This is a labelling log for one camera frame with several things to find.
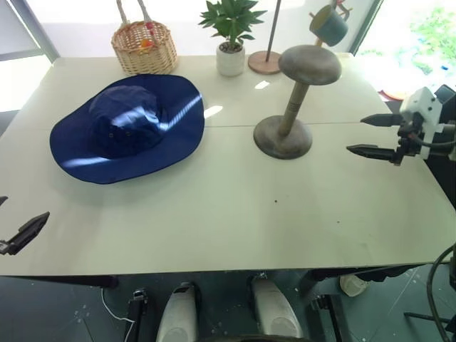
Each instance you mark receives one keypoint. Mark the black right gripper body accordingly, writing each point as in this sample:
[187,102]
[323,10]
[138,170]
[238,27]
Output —
[409,144]

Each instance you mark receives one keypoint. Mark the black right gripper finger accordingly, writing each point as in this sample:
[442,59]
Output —
[375,153]
[383,120]

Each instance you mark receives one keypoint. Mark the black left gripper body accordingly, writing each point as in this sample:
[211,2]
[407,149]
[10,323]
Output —
[3,247]

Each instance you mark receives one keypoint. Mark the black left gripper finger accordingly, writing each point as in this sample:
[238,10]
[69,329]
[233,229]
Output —
[30,228]
[2,200]

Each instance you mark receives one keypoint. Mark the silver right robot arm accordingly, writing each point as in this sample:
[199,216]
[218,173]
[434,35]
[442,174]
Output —
[448,98]

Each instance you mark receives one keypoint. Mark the wooden mushroom hat stand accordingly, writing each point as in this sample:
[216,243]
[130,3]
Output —
[309,64]

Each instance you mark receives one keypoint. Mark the blue wide brim hat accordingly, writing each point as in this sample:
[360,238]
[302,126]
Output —
[142,156]

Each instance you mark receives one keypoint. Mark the red orange flat object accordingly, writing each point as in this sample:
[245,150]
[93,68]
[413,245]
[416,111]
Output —
[393,94]

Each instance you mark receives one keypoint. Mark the teal mug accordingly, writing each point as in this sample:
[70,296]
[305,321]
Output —
[333,26]

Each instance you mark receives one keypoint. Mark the round wooden base with pole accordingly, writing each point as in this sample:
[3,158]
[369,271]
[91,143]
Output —
[264,63]

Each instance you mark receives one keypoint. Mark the white round floor object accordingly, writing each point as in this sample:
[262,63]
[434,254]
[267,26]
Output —
[352,285]

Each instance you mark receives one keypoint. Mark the green plant in white pot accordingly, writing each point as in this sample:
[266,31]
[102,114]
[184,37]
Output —
[231,58]

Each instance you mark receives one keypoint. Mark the silver left robot leg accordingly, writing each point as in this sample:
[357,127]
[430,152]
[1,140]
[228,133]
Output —
[178,313]

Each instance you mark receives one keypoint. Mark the silver robot leg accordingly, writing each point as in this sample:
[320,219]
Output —
[178,313]
[276,310]

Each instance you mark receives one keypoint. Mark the silver right robot leg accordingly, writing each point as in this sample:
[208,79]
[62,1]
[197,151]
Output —
[276,310]

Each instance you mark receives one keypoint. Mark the woven wicker basket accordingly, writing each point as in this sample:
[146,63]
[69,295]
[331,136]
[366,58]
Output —
[146,53]

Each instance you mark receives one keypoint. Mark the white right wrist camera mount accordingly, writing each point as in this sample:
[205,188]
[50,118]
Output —
[425,103]

